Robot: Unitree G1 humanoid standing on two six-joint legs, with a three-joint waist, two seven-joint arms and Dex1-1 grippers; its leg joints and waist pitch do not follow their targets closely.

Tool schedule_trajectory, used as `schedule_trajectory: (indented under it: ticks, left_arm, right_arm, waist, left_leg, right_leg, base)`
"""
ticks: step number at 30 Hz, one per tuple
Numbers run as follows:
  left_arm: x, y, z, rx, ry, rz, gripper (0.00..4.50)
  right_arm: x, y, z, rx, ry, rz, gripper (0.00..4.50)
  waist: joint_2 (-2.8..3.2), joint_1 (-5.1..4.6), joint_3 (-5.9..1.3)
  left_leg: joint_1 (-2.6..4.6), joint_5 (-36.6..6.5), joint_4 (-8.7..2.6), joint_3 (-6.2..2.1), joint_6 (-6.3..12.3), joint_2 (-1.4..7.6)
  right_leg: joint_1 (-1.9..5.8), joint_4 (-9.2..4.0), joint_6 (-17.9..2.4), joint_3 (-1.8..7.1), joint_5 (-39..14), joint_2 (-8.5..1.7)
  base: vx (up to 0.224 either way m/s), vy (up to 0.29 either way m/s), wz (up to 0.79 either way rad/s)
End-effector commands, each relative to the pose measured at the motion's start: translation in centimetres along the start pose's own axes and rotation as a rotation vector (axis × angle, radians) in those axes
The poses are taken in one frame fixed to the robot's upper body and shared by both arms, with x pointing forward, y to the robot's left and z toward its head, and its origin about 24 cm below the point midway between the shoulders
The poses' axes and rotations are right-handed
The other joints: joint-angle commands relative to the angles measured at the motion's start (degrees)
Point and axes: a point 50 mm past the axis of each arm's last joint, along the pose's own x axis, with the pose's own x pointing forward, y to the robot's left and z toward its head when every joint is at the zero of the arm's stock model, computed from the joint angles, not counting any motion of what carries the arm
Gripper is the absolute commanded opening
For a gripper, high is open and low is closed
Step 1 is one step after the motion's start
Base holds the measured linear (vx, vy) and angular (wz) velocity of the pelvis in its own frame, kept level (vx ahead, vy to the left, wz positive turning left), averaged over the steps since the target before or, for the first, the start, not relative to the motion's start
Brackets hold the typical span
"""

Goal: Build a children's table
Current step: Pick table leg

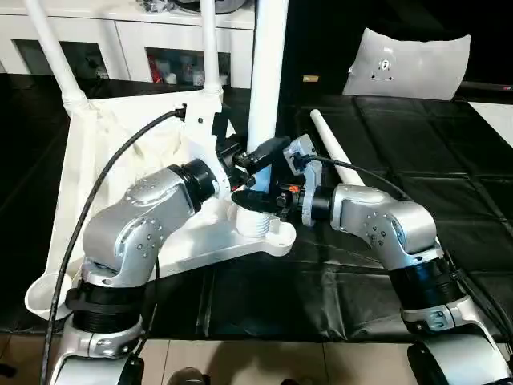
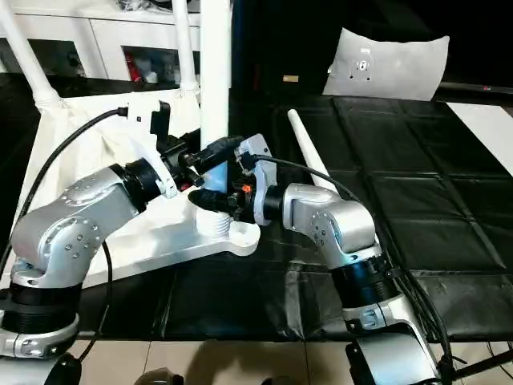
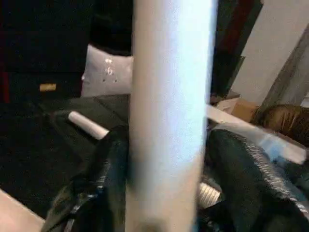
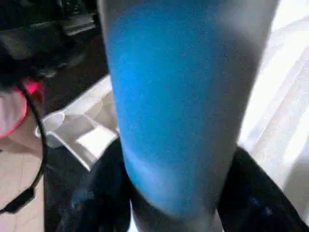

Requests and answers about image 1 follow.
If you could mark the white plastic table leg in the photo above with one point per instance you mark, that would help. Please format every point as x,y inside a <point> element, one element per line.
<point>264,80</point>
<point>210,48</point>
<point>332,140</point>
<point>56,60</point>

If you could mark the white plastic table top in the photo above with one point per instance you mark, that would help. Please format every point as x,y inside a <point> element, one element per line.
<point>120,132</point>

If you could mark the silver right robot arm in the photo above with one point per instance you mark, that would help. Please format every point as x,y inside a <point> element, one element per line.
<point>393,224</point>

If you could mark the small brown cork piece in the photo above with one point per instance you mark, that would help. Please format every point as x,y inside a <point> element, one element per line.
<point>310,78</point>

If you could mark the small white jar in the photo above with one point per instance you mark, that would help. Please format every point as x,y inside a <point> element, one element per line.
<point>171,77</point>
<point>197,76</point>

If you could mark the black work mat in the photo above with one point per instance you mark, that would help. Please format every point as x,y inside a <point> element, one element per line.
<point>401,140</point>

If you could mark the red bottle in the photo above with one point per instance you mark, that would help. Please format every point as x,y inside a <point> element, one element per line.
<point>152,68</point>

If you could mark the black sofa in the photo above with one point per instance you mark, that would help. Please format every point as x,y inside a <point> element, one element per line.
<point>328,36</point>

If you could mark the grey printed cushion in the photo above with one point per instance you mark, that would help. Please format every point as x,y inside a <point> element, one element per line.
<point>409,64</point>

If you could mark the white cabinet with glass doors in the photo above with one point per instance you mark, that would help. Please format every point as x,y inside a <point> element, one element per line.
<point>120,36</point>

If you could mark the metal parts clutter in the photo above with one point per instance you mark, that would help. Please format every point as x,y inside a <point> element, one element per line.
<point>156,5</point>

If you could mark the dark brown shoe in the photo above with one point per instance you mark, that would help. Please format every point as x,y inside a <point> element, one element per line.
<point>190,377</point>

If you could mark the white flat board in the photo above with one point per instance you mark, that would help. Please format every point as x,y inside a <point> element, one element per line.
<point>495,120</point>

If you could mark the black flat bar device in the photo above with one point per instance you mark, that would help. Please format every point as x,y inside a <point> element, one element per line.
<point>485,87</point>

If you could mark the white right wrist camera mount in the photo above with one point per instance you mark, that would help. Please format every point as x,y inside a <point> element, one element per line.
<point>308,180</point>

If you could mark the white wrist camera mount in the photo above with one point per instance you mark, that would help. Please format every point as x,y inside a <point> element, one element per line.
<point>202,128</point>
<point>308,180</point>

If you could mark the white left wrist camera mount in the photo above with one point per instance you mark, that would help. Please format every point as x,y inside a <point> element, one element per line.
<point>202,128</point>

